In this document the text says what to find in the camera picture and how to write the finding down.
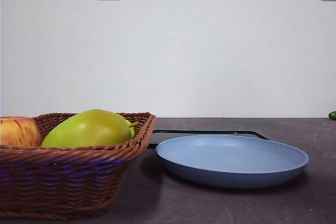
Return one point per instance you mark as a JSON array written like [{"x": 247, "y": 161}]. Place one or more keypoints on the blue round plate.
[{"x": 231, "y": 171}]

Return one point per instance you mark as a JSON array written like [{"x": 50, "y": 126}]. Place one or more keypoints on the brown wicker basket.
[{"x": 65, "y": 176}]

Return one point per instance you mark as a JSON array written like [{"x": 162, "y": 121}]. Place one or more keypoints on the black flat tray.
[{"x": 162, "y": 137}]

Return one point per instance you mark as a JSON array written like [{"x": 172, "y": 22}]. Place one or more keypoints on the green mango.
[{"x": 86, "y": 129}]

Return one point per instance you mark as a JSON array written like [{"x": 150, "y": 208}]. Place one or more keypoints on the red yellow apple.
[{"x": 18, "y": 132}]

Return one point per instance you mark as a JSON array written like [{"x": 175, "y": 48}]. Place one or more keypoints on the dark green vegetable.
[{"x": 333, "y": 115}]

